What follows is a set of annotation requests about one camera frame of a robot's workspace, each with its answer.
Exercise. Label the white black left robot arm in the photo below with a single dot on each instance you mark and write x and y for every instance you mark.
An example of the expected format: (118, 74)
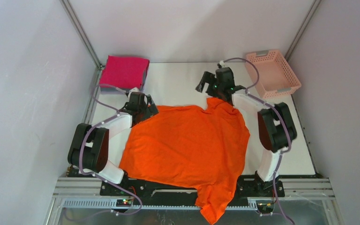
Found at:
(89, 149)

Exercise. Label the pink plastic basket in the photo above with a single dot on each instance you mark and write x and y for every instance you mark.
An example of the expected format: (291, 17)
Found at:
(276, 77)

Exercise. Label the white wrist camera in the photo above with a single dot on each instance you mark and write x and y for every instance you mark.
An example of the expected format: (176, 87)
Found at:
(222, 64)
(135, 89)

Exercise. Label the aluminium frame rail front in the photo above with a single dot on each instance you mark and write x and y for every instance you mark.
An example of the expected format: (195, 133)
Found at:
(83, 192)

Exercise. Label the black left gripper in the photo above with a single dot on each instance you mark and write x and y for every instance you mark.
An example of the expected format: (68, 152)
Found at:
(150, 110)

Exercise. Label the aluminium corner post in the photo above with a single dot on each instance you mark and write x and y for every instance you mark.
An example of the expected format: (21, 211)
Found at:
(303, 27)
(74, 19)

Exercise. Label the orange t shirt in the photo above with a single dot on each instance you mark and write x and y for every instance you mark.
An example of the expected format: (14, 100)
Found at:
(191, 147)

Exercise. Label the right aluminium corner post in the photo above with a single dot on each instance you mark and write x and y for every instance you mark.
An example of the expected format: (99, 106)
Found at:
(303, 27)

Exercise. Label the right controller board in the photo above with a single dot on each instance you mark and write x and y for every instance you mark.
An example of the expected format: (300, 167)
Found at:
(265, 208)

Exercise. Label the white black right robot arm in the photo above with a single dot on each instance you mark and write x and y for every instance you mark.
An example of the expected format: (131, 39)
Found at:
(276, 129)

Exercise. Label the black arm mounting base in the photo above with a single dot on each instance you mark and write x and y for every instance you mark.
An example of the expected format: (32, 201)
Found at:
(248, 193)

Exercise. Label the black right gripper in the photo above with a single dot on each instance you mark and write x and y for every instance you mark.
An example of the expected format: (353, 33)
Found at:
(208, 78)

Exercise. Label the left controller board with leds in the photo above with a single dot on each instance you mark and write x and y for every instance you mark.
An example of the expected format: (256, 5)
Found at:
(124, 203)

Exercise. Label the folded magenta t shirt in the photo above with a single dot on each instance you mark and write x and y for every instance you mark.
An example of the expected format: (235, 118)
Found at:
(125, 61)

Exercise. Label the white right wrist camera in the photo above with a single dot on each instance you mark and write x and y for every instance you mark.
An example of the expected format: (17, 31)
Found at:
(222, 64)

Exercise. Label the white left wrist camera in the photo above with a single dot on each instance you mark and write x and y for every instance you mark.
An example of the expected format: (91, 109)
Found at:
(135, 89)

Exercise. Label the left aluminium corner post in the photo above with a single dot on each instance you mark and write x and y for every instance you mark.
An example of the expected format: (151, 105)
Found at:
(74, 19)

